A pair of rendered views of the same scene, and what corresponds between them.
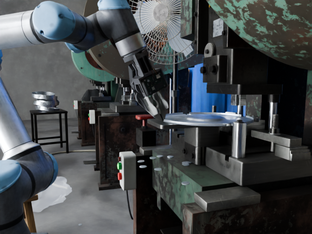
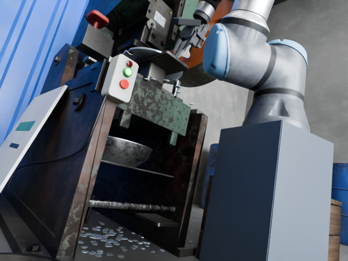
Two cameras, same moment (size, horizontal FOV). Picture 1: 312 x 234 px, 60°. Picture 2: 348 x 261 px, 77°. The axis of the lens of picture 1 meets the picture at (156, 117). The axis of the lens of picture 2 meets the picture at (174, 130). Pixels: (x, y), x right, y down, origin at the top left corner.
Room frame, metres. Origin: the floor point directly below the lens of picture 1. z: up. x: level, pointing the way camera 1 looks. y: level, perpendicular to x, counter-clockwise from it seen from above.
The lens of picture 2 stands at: (1.11, 0.77, 0.30)
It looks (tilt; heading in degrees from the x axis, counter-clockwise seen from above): 12 degrees up; 245
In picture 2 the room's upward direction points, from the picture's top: 12 degrees clockwise
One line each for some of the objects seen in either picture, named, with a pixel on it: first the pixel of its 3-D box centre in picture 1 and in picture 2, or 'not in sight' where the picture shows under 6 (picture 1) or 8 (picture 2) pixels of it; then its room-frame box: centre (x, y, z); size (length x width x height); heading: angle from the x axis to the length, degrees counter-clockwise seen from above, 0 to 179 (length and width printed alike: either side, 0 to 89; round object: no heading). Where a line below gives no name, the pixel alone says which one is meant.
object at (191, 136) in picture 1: (191, 139); (156, 77); (0.83, -0.11, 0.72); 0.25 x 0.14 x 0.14; 109
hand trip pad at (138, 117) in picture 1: (144, 124); (94, 27); (1.13, 0.05, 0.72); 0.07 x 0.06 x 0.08; 109
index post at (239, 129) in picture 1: (238, 138); (176, 88); (0.68, -0.21, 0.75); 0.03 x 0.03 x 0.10; 19
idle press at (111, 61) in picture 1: (162, 86); not in sight; (2.64, -0.07, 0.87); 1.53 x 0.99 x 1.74; 107
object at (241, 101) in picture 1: (237, 99); not in sight; (0.88, -0.27, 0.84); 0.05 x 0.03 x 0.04; 19
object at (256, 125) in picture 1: (237, 124); not in sight; (0.89, -0.27, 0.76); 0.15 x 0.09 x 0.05; 19
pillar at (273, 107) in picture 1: (273, 112); not in sight; (0.83, -0.36, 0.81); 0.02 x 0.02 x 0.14
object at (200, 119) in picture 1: (205, 118); (152, 66); (0.85, -0.16, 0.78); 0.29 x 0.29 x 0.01
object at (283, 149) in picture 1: (276, 133); not in sight; (0.73, -0.33, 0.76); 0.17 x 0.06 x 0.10; 19
